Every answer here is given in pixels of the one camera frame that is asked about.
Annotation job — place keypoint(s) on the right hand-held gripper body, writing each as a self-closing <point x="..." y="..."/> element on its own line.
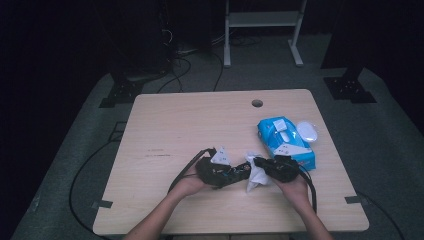
<point x="285" y="168"/>

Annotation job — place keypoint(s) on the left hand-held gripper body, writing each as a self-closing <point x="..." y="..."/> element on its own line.
<point x="208" y="173"/>

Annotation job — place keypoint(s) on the white wet wipe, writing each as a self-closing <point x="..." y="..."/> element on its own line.
<point x="258" y="175"/>

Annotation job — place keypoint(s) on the blue wet wipe pack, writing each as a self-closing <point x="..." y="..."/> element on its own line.
<point x="283" y="133"/>

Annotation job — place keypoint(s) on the person's left hand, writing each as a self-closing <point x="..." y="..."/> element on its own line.
<point x="190" y="183"/>

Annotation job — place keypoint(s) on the person's right hand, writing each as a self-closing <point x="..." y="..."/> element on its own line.
<point x="295" y="191"/>

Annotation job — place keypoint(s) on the black tape strip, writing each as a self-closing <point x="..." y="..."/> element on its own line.
<point x="101" y="204"/>
<point x="356" y="200"/>

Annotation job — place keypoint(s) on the black stand base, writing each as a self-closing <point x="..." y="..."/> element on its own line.
<point x="348" y="89"/>
<point x="121" y="95"/>

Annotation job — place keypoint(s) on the white metal stand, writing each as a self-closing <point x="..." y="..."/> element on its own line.
<point x="263" y="19"/>

